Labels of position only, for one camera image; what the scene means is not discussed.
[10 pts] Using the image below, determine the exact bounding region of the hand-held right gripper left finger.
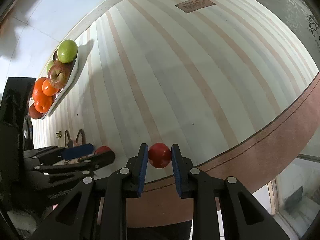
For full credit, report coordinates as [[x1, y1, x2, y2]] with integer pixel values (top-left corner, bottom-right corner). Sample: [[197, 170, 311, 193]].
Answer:
[[29, 143, 149, 240]]

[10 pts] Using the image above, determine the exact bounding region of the red and green apple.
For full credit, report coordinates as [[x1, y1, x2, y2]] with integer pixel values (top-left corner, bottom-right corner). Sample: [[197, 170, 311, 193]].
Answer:
[[48, 62, 71, 89]]

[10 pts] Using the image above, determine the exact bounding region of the small orange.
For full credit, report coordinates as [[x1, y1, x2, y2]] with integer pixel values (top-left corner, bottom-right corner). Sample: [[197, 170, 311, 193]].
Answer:
[[42, 78, 60, 96], [32, 77, 48, 100]]

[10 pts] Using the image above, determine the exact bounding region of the large orange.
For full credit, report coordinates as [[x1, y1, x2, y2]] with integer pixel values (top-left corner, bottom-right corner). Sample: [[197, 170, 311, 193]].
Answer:
[[34, 94, 53, 113]]

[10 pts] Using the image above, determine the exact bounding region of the oval floral ceramic plate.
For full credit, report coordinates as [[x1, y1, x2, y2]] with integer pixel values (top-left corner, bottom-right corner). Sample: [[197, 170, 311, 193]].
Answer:
[[40, 47, 79, 120]]

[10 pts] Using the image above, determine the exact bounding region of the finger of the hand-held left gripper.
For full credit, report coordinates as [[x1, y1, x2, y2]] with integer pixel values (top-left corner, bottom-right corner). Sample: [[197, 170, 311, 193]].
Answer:
[[35, 151, 115, 178], [25, 144, 95, 159]]

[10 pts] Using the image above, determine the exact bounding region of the red cherry tomato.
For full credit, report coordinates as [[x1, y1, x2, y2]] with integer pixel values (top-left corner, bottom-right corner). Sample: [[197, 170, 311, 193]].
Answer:
[[148, 143, 172, 169], [94, 146, 113, 155]]

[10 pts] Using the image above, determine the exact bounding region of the dark red apple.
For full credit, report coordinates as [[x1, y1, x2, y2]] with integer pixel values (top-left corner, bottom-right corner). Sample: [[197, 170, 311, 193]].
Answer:
[[29, 102, 43, 120]]

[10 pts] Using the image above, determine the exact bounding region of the striped cat print table mat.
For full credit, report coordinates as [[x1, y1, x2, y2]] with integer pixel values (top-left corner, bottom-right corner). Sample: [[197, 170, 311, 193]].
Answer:
[[32, 0, 320, 228]]

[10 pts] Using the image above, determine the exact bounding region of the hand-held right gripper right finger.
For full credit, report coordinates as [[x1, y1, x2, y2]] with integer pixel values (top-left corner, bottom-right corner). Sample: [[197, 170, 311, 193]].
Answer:
[[171, 144, 290, 240]]

